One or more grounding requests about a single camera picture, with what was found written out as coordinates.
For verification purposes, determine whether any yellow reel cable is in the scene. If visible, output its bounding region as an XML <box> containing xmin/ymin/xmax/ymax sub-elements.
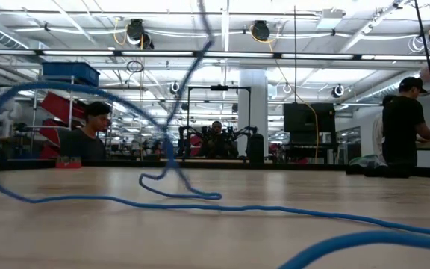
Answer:
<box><xmin>112</xmin><ymin>16</ymin><xmax>128</xmax><ymax>46</ymax></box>

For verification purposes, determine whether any black monitor cart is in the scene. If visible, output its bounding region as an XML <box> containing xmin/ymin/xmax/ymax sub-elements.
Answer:
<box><xmin>281</xmin><ymin>131</ymin><xmax>337</xmax><ymax>165</ymax></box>

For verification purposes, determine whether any yellow hanging cable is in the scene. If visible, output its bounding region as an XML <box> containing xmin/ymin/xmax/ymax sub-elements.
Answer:
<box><xmin>249</xmin><ymin>25</ymin><xmax>320</xmax><ymax>160</ymax></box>

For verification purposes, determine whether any black workstation frame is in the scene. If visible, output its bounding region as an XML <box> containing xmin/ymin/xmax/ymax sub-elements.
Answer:
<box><xmin>186</xmin><ymin>84</ymin><xmax>252</xmax><ymax>158</ymax></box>

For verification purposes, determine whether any blue cord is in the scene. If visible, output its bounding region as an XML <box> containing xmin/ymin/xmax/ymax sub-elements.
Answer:
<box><xmin>0</xmin><ymin>0</ymin><xmax>430</xmax><ymax>269</ymax></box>

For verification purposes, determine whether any black cable loop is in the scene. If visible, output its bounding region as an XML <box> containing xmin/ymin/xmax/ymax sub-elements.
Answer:
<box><xmin>125</xmin><ymin>59</ymin><xmax>145</xmax><ymax>74</ymax></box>

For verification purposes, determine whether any thin black hanging cable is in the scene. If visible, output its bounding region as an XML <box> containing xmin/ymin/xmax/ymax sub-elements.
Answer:
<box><xmin>293</xmin><ymin>5</ymin><xmax>298</xmax><ymax>104</ymax></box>

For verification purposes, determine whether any red storage bin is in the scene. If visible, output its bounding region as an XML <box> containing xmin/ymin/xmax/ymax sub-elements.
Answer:
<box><xmin>39</xmin><ymin>144</ymin><xmax>60</xmax><ymax>161</ymax></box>
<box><xmin>39</xmin><ymin>92</ymin><xmax>89</xmax><ymax>123</ymax></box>
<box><xmin>37</xmin><ymin>118</ymin><xmax>61</xmax><ymax>146</ymax></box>

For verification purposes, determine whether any white ceiling box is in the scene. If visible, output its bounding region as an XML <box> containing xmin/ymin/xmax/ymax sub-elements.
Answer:
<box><xmin>316</xmin><ymin>9</ymin><xmax>346</xmax><ymax>30</ymax></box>

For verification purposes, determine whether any white column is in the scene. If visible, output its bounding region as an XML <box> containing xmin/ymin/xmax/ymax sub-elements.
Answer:
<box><xmin>237</xmin><ymin>68</ymin><xmax>269</xmax><ymax>157</ymax></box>

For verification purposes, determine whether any small red object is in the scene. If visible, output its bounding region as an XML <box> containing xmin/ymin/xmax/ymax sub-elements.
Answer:
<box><xmin>55</xmin><ymin>156</ymin><xmax>83</xmax><ymax>170</ymax></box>

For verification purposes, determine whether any black monitor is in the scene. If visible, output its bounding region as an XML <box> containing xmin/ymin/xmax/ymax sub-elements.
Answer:
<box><xmin>282</xmin><ymin>102</ymin><xmax>337</xmax><ymax>134</ymax></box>

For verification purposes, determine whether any metal shelf rack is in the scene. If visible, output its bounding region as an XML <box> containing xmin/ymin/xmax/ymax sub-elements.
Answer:
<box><xmin>28</xmin><ymin>74</ymin><xmax>115</xmax><ymax>162</ymax></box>

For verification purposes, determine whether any blue plastic bin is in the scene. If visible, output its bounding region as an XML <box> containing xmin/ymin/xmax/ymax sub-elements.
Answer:
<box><xmin>42</xmin><ymin>61</ymin><xmax>101</xmax><ymax>88</ymax></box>

